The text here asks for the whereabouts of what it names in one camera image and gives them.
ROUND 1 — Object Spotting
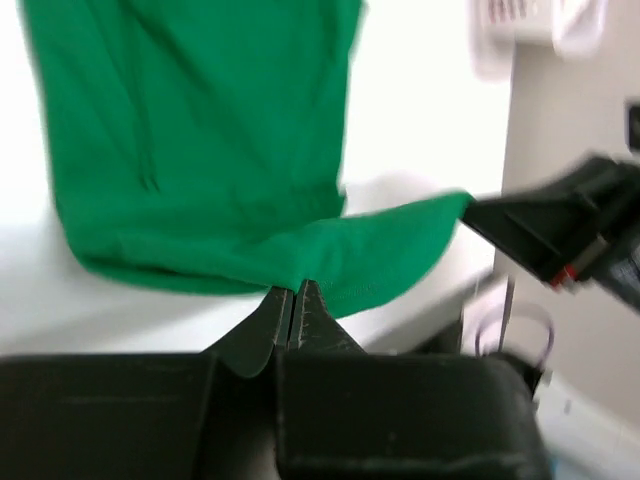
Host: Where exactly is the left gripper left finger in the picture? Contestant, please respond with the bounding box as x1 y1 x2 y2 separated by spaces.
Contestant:
1 289 293 479

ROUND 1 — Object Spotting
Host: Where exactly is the green t shirt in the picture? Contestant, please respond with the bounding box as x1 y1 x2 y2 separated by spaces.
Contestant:
22 1 471 318

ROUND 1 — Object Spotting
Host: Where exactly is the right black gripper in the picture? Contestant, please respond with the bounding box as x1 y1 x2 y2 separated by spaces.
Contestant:
463 157 639 310

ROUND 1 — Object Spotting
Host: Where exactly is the white plastic basket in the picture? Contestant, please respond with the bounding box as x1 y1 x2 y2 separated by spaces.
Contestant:
466 0 608 80

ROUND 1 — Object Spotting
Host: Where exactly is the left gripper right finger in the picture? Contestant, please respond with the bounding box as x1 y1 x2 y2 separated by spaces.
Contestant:
277 281 552 479

